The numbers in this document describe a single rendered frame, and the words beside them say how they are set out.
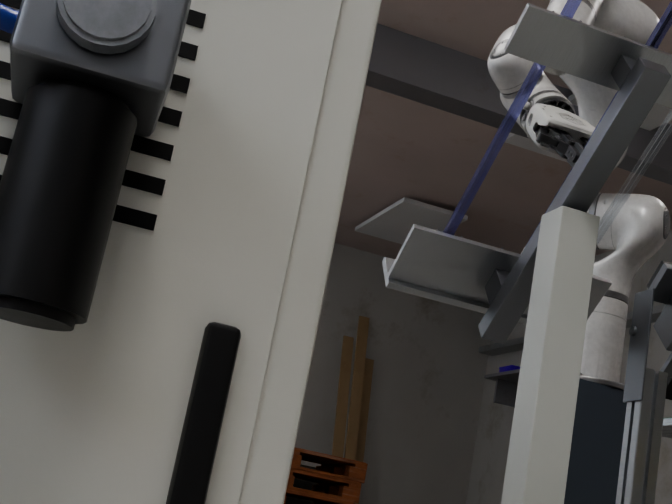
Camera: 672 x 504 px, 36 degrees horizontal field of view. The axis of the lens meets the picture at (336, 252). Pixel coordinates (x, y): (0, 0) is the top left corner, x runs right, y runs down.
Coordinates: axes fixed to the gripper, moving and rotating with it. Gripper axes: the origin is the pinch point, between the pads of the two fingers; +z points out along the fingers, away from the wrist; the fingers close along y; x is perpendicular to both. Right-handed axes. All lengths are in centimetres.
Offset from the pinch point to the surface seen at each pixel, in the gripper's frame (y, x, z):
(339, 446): 239, 507, -649
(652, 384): 18.1, 25.1, 15.3
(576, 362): -0.4, 20.2, 24.1
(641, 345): 16.2, 21.4, 11.0
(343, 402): 238, 482, -685
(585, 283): -0.5, 11.8, 17.1
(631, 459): 16.5, 34.3, 21.7
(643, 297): 16.2, 16.2, 5.4
